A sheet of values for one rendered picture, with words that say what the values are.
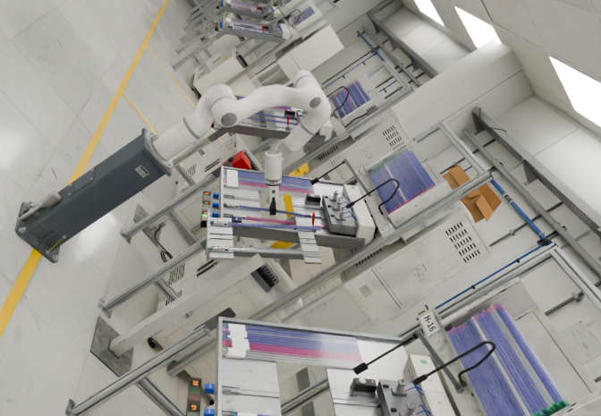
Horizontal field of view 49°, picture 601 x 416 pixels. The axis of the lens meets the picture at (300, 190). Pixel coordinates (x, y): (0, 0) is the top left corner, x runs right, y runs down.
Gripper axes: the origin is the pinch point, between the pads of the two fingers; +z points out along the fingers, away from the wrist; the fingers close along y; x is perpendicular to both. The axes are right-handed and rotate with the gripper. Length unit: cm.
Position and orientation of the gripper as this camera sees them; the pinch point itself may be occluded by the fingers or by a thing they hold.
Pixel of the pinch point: (272, 210)
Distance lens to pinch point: 336.0
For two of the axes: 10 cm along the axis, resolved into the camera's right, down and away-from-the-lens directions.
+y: -1.0, -4.2, 9.0
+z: -0.2, 9.1, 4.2
